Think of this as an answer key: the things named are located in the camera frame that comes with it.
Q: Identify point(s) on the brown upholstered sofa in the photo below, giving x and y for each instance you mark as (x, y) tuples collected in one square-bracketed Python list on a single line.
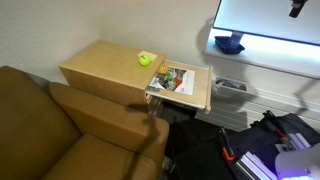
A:
[(66, 133)]

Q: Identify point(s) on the yellow-green tennis ball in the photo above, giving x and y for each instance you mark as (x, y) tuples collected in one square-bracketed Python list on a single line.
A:
[(144, 60)]

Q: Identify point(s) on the black plastic tray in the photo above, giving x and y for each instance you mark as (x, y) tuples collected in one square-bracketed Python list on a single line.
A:
[(229, 46)]

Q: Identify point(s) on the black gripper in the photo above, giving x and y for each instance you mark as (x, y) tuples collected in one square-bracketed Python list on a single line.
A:
[(300, 3)]

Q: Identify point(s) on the white window sill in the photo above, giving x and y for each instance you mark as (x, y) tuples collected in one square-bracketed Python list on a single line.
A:
[(276, 55)]

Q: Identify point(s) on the white ribbed radiator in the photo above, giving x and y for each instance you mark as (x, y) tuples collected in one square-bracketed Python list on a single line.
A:
[(233, 111)]

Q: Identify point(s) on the colourful printed magazine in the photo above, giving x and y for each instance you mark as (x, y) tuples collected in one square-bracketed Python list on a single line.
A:
[(173, 81)]

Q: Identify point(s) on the small orange object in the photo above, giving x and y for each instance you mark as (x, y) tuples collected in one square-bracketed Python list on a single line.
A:
[(162, 69)]

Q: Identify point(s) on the yellow sticky note pad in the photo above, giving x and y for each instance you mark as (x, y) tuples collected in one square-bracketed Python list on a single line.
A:
[(149, 55)]

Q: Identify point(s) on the orange and black clamp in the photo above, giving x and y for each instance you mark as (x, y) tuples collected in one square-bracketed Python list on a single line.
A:
[(226, 145)]

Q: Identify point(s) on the aluminium profile rail base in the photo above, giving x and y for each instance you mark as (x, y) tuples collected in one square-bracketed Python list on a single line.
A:
[(253, 165)]

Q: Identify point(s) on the open wooden drawer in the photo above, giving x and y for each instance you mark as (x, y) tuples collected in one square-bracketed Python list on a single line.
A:
[(196, 90)]

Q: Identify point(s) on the light wooden cabinet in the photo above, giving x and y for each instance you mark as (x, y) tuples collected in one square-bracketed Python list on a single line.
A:
[(110, 71)]

